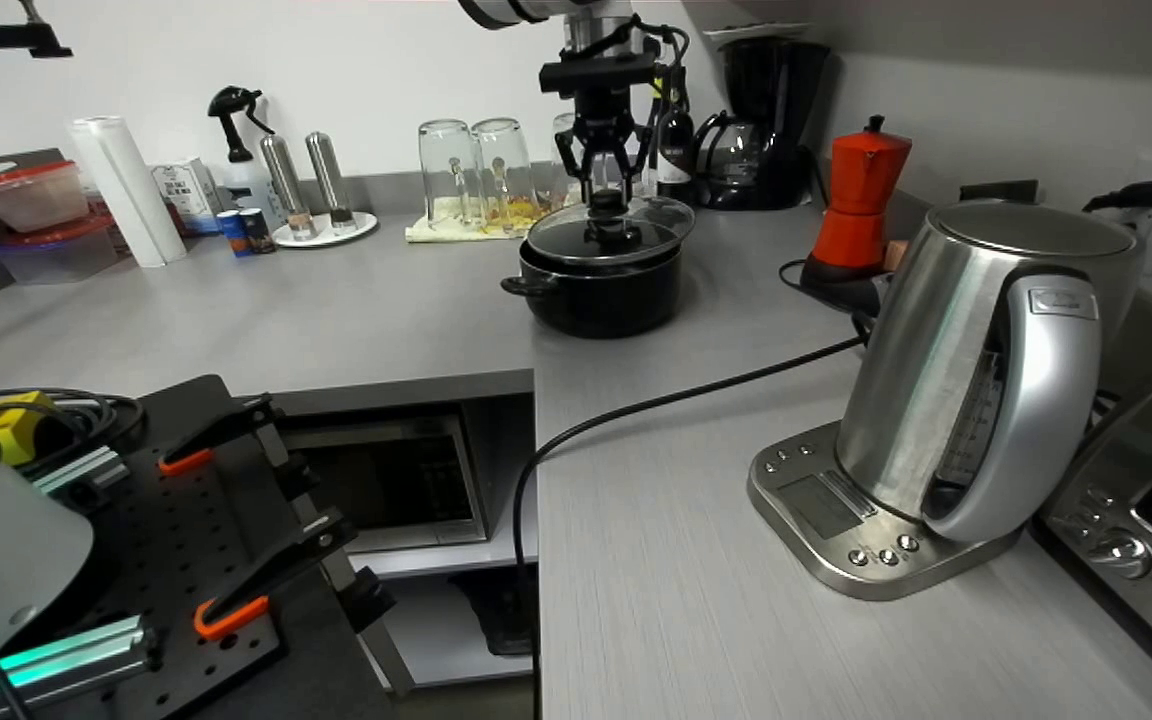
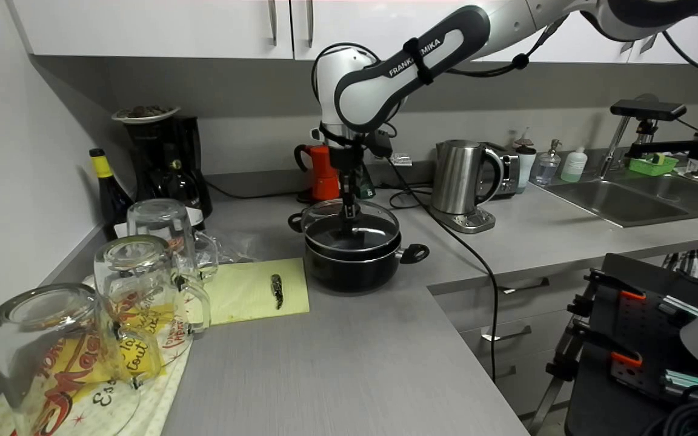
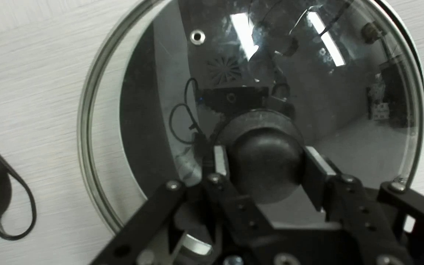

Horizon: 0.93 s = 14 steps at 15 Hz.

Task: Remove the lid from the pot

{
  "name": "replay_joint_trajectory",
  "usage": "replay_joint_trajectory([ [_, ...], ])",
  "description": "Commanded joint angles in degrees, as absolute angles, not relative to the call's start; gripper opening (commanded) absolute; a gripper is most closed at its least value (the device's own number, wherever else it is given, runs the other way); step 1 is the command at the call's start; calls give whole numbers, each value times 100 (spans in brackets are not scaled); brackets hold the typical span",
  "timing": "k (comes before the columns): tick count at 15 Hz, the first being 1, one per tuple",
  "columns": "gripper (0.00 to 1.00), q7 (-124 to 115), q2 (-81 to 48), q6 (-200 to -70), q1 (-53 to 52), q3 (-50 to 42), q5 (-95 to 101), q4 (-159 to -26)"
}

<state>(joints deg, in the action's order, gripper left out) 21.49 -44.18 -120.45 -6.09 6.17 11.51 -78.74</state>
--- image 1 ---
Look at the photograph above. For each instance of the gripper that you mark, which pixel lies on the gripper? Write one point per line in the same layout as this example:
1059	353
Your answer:
604	106

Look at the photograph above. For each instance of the glass pot lid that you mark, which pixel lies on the glass pot lid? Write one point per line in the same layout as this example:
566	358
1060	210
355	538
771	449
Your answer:
636	235

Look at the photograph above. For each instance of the black cooking pot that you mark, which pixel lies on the black cooking pot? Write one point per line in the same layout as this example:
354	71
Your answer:
606	300

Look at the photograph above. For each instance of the red moka pot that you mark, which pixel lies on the red moka pot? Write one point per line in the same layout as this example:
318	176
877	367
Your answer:
861	175

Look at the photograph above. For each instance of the clear drinking glass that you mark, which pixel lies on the clear drinking glass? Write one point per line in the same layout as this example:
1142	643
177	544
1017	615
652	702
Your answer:
564	180
448	170
504	165

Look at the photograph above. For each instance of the dark glass bottle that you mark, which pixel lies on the dark glass bottle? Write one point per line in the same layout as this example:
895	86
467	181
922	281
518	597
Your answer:
675	150

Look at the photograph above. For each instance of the black drip coffee maker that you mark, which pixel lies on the black drip coffee maker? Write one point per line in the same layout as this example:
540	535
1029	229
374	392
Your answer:
771	120

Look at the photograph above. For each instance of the yellow patterned dish towel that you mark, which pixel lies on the yellow patterned dish towel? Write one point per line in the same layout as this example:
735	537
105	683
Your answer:
436	232

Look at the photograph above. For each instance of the small white plate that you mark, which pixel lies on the small white plate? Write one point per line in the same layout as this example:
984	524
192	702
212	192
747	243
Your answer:
361	225

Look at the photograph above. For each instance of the steel pepper grinder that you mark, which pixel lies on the steel pepper grinder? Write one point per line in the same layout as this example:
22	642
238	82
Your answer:
284	180
329	175

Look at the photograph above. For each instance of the small dark can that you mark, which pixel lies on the small dark can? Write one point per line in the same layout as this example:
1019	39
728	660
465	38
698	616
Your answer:
258	230

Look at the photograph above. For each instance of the small blue can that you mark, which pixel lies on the small blue can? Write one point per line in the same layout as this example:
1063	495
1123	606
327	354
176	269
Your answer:
233	235

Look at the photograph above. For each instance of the microwave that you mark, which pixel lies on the microwave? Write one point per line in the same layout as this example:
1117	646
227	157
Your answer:
386	480

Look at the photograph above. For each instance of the stainless steel electric kettle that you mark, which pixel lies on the stainless steel electric kettle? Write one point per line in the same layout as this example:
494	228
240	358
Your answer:
936	400

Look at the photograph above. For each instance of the small white carton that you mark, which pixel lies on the small white carton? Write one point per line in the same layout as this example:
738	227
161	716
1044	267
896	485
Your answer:
186	190

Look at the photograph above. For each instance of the white paper towel roll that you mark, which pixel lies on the white paper towel roll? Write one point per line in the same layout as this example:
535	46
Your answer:
131	190

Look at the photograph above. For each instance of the black orange clamp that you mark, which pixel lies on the black orange clamp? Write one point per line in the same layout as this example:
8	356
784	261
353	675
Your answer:
216	430
276	570

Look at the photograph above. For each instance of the black plug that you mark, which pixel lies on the black plug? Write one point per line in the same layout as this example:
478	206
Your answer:
1121	197

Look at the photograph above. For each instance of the red lidded plastic container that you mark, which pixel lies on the red lidded plastic container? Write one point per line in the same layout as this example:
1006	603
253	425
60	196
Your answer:
56	255
31	195

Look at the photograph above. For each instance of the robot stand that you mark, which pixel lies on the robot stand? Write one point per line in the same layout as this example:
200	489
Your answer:
176	540

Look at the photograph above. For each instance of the yellow button box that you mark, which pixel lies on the yellow button box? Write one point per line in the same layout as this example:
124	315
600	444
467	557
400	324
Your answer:
21	425

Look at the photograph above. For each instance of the stainless steel toaster oven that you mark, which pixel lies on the stainless steel toaster oven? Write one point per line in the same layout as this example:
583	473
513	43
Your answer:
1146	500

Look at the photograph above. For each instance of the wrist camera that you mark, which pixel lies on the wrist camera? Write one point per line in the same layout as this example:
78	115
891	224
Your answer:
601	74

